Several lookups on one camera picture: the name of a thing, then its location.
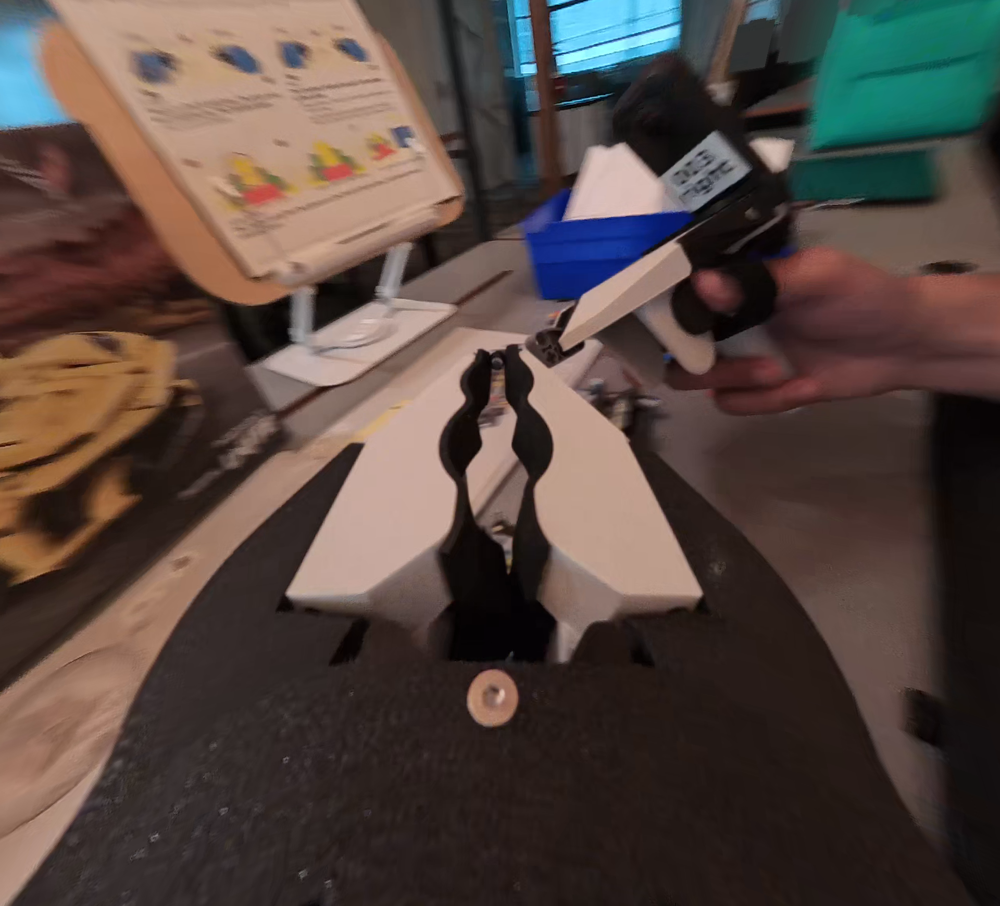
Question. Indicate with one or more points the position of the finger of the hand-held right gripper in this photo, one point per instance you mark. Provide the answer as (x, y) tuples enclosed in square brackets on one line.
[(625, 297)]

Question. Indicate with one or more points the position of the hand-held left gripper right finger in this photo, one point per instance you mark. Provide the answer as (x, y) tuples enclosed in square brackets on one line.
[(617, 523)]

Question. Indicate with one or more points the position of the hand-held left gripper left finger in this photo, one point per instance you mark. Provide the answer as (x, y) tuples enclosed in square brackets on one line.
[(375, 523)]

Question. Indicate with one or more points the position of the grey lego car chassis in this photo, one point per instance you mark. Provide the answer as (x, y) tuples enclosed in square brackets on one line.
[(625, 398)]

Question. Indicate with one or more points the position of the lego instruction booklet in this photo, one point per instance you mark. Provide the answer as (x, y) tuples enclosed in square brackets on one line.
[(445, 344)]

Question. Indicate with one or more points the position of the lego set box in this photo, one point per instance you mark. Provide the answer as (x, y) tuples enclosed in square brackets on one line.
[(78, 375)]

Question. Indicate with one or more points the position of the person's right hand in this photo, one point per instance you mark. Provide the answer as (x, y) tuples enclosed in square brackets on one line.
[(836, 328)]

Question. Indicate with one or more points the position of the blue plastic bin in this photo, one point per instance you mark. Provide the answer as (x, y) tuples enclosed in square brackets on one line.
[(594, 250)]

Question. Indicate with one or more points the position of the white paper stack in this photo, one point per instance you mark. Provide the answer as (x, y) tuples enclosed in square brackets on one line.
[(617, 180)]

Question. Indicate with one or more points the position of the white folding stand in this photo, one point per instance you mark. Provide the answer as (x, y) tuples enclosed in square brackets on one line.
[(351, 351)]

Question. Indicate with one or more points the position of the printed instruction sheet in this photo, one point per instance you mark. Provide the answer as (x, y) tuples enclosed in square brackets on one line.
[(195, 23)]

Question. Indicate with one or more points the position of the brown wooden post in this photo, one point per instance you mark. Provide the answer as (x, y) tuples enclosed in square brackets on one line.
[(539, 62)]

